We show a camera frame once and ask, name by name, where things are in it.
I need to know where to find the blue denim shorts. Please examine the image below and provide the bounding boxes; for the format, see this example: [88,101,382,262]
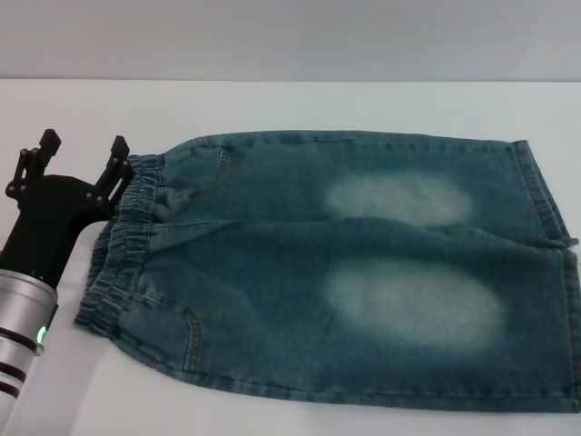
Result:
[74,130,581,414]

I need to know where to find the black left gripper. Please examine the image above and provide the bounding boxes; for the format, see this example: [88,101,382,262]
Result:
[0,128,135,291]

